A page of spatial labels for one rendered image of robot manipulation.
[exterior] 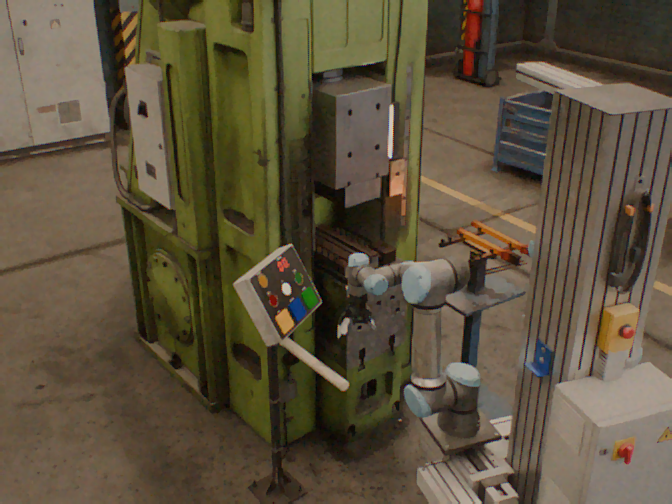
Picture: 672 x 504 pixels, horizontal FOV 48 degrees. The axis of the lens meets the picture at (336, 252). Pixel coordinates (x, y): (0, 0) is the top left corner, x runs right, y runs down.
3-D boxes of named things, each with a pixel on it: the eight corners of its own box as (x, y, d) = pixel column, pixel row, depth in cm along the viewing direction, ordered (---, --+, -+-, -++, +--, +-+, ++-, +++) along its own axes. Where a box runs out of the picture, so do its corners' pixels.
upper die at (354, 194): (380, 196, 339) (380, 176, 335) (345, 207, 328) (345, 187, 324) (322, 170, 368) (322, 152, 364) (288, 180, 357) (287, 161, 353)
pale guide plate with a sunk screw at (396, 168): (403, 192, 366) (405, 159, 358) (389, 197, 361) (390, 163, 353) (400, 191, 367) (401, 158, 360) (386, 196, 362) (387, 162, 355)
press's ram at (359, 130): (403, 170, 342) (406, 81, 324) (336, 190, 321) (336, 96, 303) (344, 146, 372) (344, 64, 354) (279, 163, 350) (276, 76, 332)
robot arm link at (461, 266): (482, 250, 244) (405, 255, 288) (454, 257, 239) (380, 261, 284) (489, 285, 244) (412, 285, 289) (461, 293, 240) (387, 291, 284)
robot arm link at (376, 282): (397, 273, 274) (381, 261, 283) (370, 280, 269) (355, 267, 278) (396, 292, 278) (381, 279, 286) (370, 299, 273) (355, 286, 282)
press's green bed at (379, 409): (401, 418, 400) (404, 343, 379) (346, 448, 379) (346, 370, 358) (335, 370, 438) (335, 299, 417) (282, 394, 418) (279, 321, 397)
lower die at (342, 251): (378, 267, 355) (378, 251, 351) (344, 280, 344) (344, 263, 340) (322, 237, 384) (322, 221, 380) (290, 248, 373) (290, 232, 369)
